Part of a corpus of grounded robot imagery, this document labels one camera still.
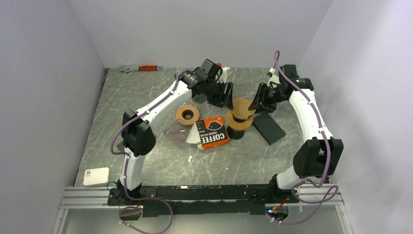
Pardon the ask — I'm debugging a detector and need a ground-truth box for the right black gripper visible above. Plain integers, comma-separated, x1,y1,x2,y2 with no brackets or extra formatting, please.
248,82,287,114

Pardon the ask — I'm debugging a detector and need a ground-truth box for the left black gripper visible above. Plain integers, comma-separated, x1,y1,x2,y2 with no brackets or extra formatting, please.
204,80,234,111

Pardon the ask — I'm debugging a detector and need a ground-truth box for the blue ribbed glass dripper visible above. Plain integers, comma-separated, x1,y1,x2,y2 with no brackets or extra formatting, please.
232,116,246,123

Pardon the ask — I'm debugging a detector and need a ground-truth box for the wooden dripper ring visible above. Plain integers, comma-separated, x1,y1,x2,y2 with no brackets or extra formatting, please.
226,110,254,132
175,105,200,127

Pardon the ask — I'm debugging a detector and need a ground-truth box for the clear plastic filter bag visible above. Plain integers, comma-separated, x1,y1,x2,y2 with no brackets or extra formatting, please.
163,120,191,143

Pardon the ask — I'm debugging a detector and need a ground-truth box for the brown paper coffee filter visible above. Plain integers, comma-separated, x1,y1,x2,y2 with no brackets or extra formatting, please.
231,97,256,120

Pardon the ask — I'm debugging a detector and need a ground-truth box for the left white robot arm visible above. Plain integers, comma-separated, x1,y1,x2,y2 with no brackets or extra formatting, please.
117,59,233,205

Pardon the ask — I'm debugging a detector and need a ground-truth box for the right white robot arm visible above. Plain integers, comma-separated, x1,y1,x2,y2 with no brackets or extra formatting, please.
249,64,344,202

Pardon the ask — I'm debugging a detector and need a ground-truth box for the orange coffee filter box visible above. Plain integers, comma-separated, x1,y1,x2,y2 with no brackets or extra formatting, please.
195,116,229,151

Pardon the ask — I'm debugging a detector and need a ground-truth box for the white paper coffee filter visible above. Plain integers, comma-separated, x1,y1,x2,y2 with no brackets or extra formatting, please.
186,123,201,144

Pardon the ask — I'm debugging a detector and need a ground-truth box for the right black flat box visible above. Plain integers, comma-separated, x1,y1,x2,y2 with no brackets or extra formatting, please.
252,113,286,145

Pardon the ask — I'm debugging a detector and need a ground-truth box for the black flat box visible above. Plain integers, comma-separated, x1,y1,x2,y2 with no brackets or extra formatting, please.
116,141,125,152
252,113,286,145

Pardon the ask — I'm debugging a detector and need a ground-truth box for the black server base cup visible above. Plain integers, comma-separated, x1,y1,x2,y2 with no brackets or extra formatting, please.
226,126,245,140

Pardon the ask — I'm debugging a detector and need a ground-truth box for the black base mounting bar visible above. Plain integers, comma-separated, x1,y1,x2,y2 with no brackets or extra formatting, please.
107,181,298,217

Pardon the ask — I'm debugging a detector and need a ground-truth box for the left black flat box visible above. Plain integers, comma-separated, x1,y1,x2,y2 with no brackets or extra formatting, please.
116,141,125,152

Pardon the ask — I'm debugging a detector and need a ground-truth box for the white small box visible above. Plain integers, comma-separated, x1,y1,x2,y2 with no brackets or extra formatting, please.
83,167,110,187

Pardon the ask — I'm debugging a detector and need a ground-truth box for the orange handled wrench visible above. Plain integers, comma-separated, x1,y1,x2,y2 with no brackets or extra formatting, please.
118,65,163,73

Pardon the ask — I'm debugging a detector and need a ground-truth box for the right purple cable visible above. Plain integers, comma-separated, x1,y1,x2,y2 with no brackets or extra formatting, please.
265,50,339,226

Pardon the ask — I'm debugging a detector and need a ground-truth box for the aluminium frame rail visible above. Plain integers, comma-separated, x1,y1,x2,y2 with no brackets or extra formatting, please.
61,184,332,209

